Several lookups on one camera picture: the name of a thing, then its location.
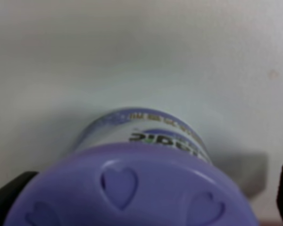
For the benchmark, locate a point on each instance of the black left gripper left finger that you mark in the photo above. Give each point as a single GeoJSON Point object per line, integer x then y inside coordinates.
{"type": "Point", "coordinates": [10, 192]}

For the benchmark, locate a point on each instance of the purple lidded air freshener can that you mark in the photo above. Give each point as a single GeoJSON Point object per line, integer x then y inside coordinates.
{"type": "Point", "coordinates": [133, 167]}

